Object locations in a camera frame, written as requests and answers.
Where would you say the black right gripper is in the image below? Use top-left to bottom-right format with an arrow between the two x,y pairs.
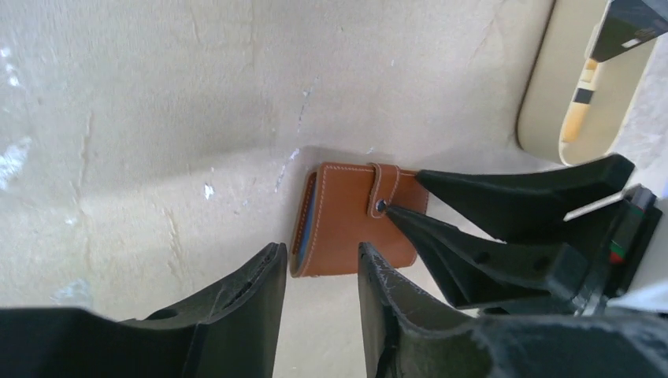
385,154 -> 663,316

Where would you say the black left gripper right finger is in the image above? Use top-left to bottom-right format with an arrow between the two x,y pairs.
358,243 -> 667,377

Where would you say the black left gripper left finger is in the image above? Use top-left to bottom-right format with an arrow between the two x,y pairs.
1,243 -> 288,377

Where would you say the brown leather card holder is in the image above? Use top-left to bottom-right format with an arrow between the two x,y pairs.
289,162 -> 429,278

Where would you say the black credit card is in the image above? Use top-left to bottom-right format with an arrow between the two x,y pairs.
590,0 -> 667,62

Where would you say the beige oval tray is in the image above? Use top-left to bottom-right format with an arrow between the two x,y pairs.
516,1 -> 665,165

